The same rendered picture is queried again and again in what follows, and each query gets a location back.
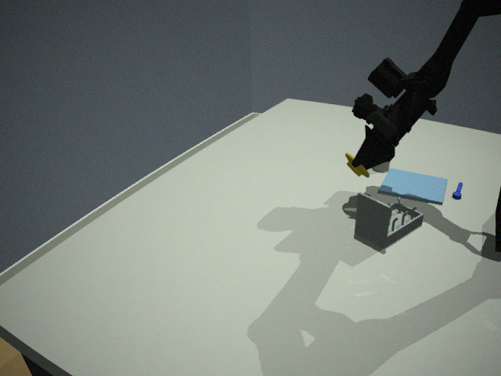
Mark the yellow plate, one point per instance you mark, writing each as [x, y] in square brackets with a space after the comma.
[360, 170]

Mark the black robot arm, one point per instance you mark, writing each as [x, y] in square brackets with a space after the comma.
[425, 84]

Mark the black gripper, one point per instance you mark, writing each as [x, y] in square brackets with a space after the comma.
[377, 147]

